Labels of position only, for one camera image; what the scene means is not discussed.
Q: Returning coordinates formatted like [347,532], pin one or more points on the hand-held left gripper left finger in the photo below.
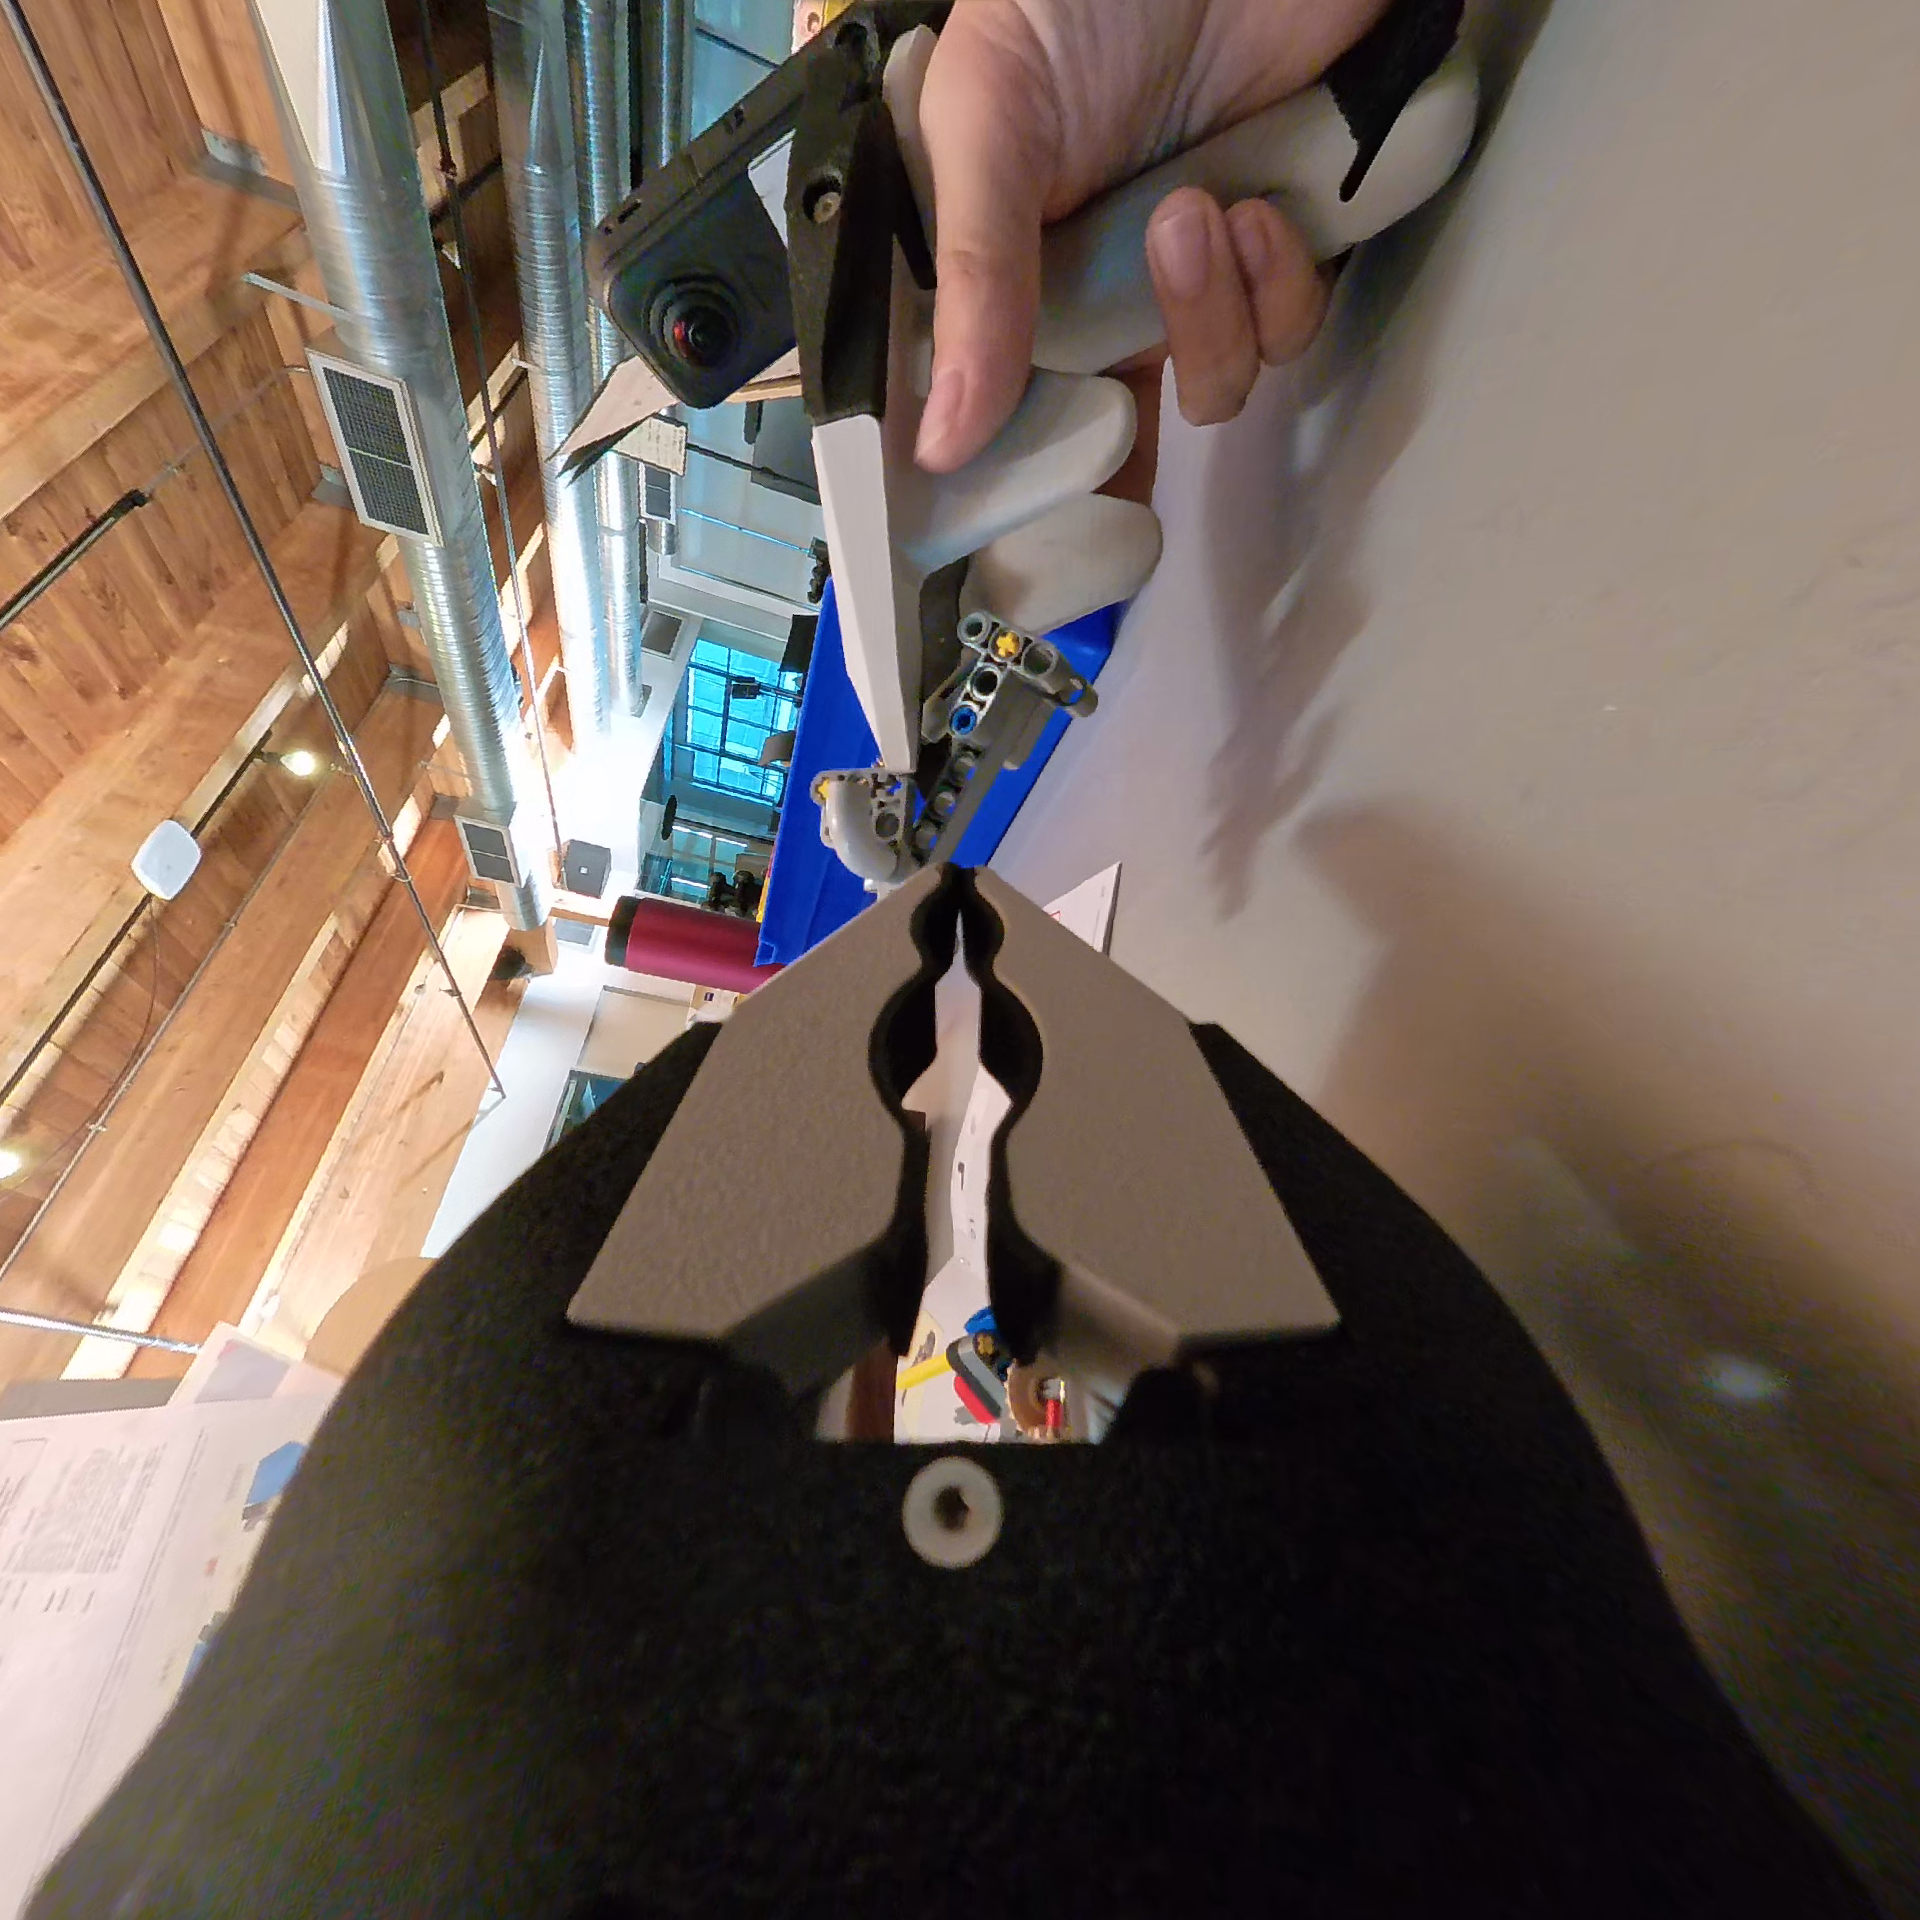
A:
[751,1171]

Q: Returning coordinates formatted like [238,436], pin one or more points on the lego instruction booklet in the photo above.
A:
[1089,915]

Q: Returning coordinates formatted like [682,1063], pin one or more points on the printed sorting guide sheet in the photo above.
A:
[107,1499]

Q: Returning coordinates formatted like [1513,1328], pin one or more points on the white ceiling access point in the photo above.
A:
[165,858]

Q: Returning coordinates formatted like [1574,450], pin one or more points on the person's right hand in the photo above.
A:
[1051,106]

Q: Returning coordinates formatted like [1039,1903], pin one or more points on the grey lego suspension assembly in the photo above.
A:
[990,691]

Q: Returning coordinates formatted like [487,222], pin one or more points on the blue plastic bin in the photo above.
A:
[797,839]

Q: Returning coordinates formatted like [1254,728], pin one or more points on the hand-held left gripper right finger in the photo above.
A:
[1142,1184]

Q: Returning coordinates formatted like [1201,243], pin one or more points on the maroon drink bottle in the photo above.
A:
[682,942]

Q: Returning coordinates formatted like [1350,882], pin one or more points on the silver ventilation duct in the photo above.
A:
[359,225]
[563,225]

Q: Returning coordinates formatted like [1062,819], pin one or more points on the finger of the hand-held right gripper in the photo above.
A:
[862,556]
[945,675]

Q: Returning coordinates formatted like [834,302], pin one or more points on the lego chassis with red parts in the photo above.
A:
[983,1372]

